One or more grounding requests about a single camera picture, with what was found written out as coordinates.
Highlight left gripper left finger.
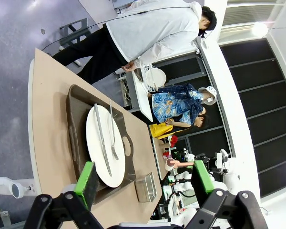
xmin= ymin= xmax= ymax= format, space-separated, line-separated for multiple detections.
xmin=26 ymin=161 xmax=110 ymax=229

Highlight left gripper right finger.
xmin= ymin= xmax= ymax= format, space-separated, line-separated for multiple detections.
xmin=188 ymin=159 xmax=269 ymax=229

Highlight white round plate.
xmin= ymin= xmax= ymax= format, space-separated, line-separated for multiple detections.
xmin=85 ymin=104 xmax=126 ymax=188
xmin=144 ymin=67 xmax=167 ymax=88

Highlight brown plastic serving tray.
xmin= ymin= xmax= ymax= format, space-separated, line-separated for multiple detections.
xmin=66 ymin=84 xmax=137 ymax=205
xmin=133 ymin=67 xmax=144 ymax=83

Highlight person's right forearm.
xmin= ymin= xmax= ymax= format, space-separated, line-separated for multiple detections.
xmin=134 ymin=45 xmax=167 ymax=70

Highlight person's right hand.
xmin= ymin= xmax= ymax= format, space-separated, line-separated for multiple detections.
xmin=122 ymin=60 xmax=137 ymax=72

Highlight silver table knife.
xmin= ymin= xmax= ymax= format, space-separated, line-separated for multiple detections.
xmin=93 ymin=103 xmax=113 ymax=177

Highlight brown background table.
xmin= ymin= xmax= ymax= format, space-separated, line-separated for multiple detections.
xmin=153 ymin=137 xmax=172 ymax=181

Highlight red flowers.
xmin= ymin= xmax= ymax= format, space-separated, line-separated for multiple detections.
xmin=169 ymin=135 xmax=180 ymax=148

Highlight silver fork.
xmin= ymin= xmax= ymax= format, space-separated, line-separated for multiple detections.
xmin=109 ymin=100 xmax=120 ymax=161

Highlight stainless steel rectangular container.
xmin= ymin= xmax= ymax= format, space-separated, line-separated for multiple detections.
xmin=134 ymin=172 xmax=157 ymax=203

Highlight yellow bag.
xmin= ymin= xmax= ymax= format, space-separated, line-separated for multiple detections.
xmin=149 ymin=123 xmax=182 ymax=140

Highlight person in blue floral shirt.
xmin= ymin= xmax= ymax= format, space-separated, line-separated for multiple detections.
xmin=147 ymin=83 xmax=217 ymax=125

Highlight white side table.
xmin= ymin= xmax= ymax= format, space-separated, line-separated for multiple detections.
xmin=132 ymin=68 xmax=154 ymax=122

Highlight person in white jacket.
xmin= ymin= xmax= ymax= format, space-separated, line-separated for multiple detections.
xmin=51 ymin=0 xmax=217 ymax=85

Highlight round white lamp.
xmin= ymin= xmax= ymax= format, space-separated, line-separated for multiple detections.
xmin=252 ymin=21 xmax=269 ymax=38

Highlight white wire dish rack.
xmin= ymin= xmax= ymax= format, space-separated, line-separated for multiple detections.
xmin=140 ymin=62 xmax=167 ymax=93

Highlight grey metal stool frame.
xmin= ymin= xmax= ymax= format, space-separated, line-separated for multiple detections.
xmin=59 ymin=18 xmax=92 ymax=48

